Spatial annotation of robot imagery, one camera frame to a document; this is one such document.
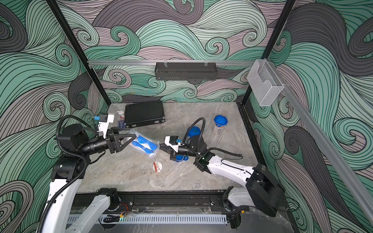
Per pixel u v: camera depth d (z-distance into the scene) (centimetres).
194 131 87
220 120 92
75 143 44
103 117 50
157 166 86
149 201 74
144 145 58
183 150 61
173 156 60
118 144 51
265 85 76
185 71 95
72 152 45
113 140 50
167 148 61
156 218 70
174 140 55
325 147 52
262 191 41
